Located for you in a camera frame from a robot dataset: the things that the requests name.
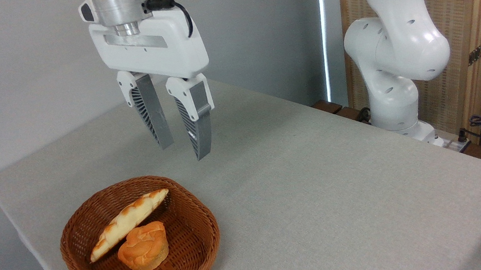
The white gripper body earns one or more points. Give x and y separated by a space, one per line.
165 48

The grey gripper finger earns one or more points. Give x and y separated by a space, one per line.
202 130
152 109

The dark brown wooden slat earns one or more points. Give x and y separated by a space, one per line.
350 114
328 106

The brown woven wicker basket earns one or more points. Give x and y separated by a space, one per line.
188 233

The long braided golden bread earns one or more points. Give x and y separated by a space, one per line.
127 220

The grey tablecloth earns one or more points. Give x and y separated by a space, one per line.
324 216

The brass screen hinge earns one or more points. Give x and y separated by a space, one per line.
480 51

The orange muffin-shaped bread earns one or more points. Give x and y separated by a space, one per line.
144 250

